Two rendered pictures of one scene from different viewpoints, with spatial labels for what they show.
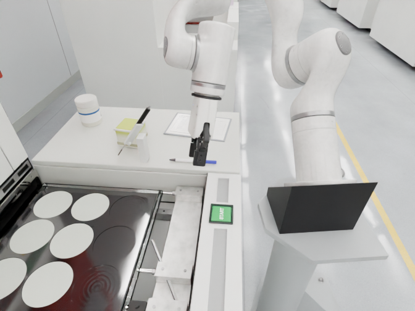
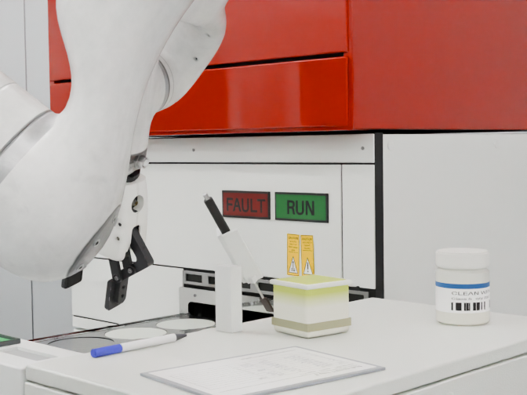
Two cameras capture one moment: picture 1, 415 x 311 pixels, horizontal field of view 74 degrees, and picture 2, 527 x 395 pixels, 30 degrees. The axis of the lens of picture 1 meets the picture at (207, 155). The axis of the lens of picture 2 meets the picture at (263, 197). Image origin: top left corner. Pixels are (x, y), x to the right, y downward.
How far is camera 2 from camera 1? 1.67 m
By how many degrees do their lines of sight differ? 118
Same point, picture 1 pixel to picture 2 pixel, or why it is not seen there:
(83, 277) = (107, 341)
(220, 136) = (168, 374)
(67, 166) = not seen: hidden behind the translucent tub
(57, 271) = (143, 335)
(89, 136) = (397, 317)
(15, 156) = (354, 267)
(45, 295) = (121, 331)
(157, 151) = (236, 338)
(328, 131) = not seen: outside the picture
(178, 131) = (276, 353)
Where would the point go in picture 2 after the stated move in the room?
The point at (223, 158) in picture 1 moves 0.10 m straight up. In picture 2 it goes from (93, 364) to (91, 273)
